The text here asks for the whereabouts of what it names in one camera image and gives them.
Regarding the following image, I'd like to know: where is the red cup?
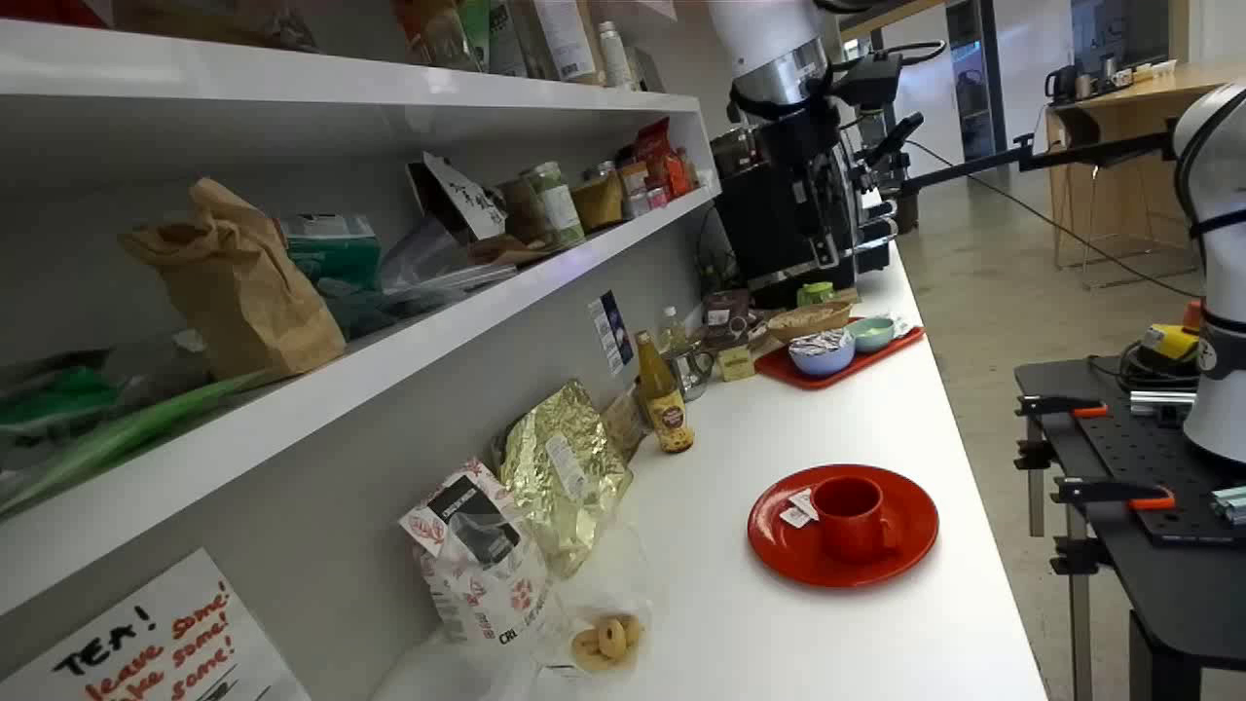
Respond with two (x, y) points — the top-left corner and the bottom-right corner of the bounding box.
(811, 472), (913, 563)

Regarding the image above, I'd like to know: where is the red plate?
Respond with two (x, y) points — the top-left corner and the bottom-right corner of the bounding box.
(744, 460), (941, 597)

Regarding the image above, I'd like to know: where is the blue white box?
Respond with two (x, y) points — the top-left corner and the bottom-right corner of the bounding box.
(592, 289), (637, 374)

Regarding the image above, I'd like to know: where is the clear oil bottle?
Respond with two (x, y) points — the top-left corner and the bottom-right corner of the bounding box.
(652, 305), (695, 363)

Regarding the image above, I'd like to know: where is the bottle with yellow label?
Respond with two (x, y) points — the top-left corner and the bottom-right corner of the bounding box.
(631, 332), (701, 460)

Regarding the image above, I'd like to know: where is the small brown box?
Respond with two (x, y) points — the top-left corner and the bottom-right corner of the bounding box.
(697, 289), (759, 350)

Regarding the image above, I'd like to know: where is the gold foil bag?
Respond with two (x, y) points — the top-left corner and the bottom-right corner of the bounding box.
(493, 377), (637, 580)

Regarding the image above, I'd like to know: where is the yellow jar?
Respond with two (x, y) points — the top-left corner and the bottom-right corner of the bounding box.
(567, 167), (631, 237)

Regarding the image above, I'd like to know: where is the green jar with white label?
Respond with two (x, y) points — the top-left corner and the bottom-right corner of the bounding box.
(523, 159), (589, 254)

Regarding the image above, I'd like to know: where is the red box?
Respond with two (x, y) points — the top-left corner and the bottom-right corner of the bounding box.
(628, 116), (701, 205)

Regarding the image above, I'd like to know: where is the blue and white bowl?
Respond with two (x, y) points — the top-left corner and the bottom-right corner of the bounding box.
(781, 325), (862, 381)

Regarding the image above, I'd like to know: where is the black coffee machine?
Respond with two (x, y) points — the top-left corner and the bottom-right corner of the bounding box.
(709, 45), (905, 312)

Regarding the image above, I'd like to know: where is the white card with black print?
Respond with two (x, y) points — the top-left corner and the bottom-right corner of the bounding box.
(404, 149), (512, 244)

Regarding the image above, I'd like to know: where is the white tea bag tag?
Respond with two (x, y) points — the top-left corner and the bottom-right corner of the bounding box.
(776, 490), (822, 532)

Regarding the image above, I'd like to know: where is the teal bowl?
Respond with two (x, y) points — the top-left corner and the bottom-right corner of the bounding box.
(845, 312), (905, 353)

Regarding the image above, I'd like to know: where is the white bag with red print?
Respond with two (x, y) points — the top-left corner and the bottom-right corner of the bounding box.
(395, 455), (557, 649)

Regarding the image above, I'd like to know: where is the red tray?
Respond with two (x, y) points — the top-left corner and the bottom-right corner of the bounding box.
(750, 318), (929, 394)

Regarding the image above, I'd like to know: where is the clear plastic cookie bag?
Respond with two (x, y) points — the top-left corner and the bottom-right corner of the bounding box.
(534, 586), (653, 680)

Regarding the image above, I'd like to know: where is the green box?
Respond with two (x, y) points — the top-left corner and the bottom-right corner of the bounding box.
(279, 210), (391, 332)

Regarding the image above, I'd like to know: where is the white bottle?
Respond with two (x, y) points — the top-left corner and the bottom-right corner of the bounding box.
(531, 0), (605, 85)

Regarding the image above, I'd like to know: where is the brown paper bag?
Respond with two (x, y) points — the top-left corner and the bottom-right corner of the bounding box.
(121, 175), (352, 384)

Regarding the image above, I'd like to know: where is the black boom rod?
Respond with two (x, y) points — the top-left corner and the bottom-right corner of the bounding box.
(905, 129), (1180, 185)

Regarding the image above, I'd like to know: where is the long green packet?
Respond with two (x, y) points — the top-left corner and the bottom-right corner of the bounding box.
(0, 367), (279, 516)

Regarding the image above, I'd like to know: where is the wooden desk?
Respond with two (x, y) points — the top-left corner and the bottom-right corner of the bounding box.
(1038, 63), (1246, 271)

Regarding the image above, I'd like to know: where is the yellow and black device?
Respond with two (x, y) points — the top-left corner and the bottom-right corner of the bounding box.
(1119, 318), (1208, 388)

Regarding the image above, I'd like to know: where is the white handwritten tea sign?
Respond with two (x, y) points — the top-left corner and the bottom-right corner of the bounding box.
(0, 546), (314, 701)

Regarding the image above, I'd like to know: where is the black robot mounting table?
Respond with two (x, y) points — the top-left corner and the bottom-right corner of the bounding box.
(1014, 350), (1246, 701)

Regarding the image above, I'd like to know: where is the white wall shelf unit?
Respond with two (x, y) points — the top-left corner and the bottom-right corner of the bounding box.
(0, 14), (723, 621)

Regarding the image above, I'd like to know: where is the black clamp with orange handle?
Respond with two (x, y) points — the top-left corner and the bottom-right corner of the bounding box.
(1015, 394), (1119, 428)
(1049, 473), (1184, 516)

